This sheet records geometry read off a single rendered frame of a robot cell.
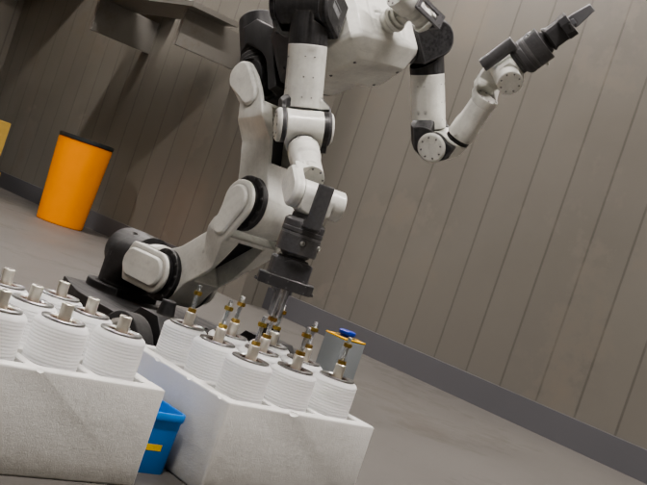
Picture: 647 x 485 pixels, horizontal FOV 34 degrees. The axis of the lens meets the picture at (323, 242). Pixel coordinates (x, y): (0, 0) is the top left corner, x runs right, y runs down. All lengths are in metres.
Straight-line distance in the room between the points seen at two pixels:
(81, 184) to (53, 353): 5.09
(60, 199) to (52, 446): 5.11
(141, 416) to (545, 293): 3.05
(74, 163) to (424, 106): 4.32
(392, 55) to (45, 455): 1.31
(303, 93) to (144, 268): 0.74
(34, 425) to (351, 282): 3.79
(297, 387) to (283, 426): 0.09
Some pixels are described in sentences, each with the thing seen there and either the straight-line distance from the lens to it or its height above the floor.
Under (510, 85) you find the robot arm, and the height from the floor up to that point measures 1.02.
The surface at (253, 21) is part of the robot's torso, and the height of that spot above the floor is 0.99.
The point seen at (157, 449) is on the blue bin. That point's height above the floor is 0.05.
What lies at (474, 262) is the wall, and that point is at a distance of 4.98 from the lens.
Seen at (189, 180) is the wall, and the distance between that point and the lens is 6.71.
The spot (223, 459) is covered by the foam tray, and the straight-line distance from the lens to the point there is 2.03.
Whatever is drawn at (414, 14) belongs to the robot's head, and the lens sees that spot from 2.56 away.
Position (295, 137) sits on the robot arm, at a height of 0.71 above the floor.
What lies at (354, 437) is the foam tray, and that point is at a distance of 2.23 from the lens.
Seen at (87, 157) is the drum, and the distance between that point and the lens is 6.86.
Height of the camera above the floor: 0.55
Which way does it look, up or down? 1 degrees down
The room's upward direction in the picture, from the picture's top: 19 degrees clockwise
